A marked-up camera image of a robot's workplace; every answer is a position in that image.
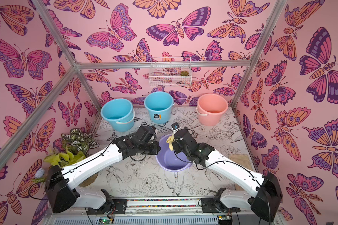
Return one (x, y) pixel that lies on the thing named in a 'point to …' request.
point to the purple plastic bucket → (167, 159)
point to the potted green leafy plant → (76, 145)
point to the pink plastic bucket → (210, 108)
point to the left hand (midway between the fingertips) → (162, 148)
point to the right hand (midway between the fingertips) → (178, 136)
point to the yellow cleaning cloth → (169, 140)
